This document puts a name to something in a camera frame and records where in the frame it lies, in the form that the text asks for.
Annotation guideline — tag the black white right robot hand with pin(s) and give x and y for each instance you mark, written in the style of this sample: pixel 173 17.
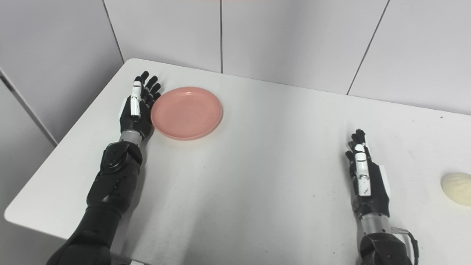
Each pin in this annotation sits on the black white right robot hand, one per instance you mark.
pixel 375 195

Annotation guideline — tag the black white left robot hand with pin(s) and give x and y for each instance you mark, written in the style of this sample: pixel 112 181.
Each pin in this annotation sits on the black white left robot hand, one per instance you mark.
pixel 140 117

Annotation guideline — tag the pale steamed bun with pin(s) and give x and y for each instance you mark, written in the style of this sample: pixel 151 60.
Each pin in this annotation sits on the pale steamed bun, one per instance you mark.
pixel 458 188

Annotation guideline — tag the pink round plate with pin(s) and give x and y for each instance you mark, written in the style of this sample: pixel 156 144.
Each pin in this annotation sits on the pink round plate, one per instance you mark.
pixel 187 113

